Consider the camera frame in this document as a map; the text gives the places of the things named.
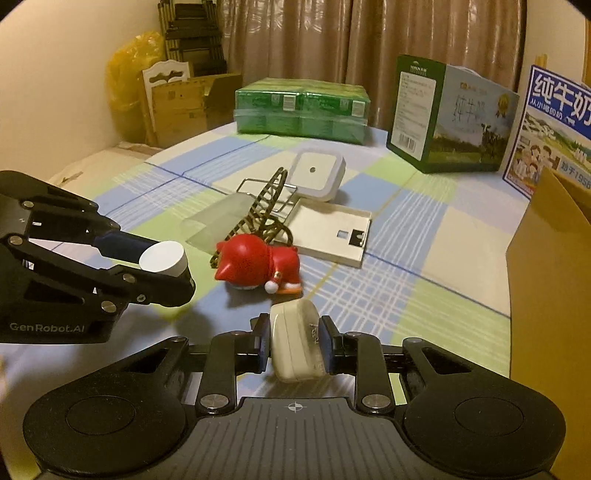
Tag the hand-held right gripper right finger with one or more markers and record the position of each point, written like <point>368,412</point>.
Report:
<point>326,346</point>

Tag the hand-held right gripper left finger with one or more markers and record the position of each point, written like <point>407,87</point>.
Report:
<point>264,345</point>

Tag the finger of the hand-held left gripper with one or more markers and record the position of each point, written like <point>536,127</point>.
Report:
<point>157,290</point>
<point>117,246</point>

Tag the cream white power adapter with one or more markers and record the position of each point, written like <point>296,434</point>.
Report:
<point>295,341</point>

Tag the white round puck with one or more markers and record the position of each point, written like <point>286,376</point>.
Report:
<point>161,259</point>

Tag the red cat figurine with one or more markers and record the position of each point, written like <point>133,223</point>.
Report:
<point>258,265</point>

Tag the white tray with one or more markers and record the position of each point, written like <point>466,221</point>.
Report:
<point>323,226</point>

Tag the flat beige cardboard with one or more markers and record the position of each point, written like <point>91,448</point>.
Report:
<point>106,161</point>

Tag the small brown cardboard box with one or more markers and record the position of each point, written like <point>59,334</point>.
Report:
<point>184,110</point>

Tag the white square night light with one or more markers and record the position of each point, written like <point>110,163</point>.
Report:
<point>318,173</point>

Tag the yellow plastic bag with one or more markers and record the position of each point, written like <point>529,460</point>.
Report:
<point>127,69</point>

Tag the white wooden chair back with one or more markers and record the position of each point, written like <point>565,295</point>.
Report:
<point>161,74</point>

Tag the dark folded rack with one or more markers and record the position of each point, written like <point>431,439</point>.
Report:
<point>194,37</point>

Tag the green shrink-wrapped carton pack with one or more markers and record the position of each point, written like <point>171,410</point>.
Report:
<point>300,108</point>

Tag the green and white milk box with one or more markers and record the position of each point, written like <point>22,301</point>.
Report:
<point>452,120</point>

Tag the brown curtain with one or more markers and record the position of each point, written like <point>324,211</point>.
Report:
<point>346,41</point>

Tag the blue milk box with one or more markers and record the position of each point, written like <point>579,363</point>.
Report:
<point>554,129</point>

